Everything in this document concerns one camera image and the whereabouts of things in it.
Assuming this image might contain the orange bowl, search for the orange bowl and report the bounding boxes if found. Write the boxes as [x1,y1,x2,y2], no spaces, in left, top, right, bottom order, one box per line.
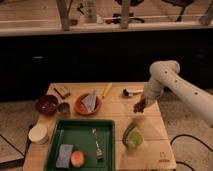
[74,92,102,115]

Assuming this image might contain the metal fork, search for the metal fork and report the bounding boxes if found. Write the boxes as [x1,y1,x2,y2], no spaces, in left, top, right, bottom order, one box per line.
[92,128,103,160]

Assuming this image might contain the brown wooden block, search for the brown wooden block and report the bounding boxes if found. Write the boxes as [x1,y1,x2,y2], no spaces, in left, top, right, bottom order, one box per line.
[54,86,70,99]

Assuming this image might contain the small metal cup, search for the small metal cup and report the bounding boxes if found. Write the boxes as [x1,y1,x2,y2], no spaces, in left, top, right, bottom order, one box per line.
[58,102,70,117]

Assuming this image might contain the white handled brush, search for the white handled brush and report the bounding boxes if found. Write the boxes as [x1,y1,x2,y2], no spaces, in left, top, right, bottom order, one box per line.
[123,89,143,97]

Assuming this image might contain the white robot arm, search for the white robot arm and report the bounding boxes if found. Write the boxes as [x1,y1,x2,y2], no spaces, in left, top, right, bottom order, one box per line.
[144,60,213,128]

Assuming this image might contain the grey folded cloth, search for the grey folded cloth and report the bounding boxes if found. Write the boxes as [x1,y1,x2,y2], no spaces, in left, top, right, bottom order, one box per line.
[82,91,97,112]

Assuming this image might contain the wooden table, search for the wooden table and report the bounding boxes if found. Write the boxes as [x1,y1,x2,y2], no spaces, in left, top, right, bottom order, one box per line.
[22,82,178,171]

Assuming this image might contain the orange peach fruit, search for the orange peach fruit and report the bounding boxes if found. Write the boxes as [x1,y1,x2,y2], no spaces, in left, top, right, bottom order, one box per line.
[70,150,85,168]

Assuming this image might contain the dark red bowl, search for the dark red bowl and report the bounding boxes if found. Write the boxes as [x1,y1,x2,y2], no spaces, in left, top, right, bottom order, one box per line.
[35,95,58,116]

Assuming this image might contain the blue grey sponge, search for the blue grey sponge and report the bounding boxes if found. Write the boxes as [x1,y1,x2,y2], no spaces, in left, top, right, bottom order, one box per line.
[56,144,73,168]

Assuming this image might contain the yellow banana-like stick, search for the yellow banana-like stick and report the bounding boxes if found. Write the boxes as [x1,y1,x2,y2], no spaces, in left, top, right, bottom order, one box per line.
[102,83,112,99]

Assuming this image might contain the black cable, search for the black cable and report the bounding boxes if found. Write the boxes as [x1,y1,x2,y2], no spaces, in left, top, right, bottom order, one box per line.
[169,133,213,171]

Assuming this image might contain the green plastic tray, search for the green plastic tray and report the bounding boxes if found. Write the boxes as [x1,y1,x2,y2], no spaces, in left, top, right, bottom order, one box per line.
[44,119,115,171]

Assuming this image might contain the white plate stack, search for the white plate stack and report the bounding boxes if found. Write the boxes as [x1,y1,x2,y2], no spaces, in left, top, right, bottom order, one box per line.
[28,124,48,144]

